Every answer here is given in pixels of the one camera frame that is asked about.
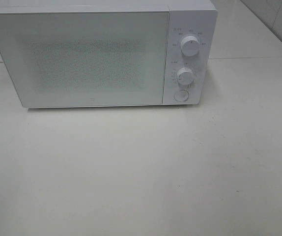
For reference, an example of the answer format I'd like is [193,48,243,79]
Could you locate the white microwave oven body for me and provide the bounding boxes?
[0,0,218,107]

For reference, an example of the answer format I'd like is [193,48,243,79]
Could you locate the white microwave knob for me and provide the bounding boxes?
[180,35,200,57]
[176,67,195,86]

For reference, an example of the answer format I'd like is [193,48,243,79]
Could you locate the round white door button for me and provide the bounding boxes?
[174,90,189,102]

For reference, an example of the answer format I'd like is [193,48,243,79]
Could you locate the white microwave door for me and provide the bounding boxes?
[0,12,169,108]

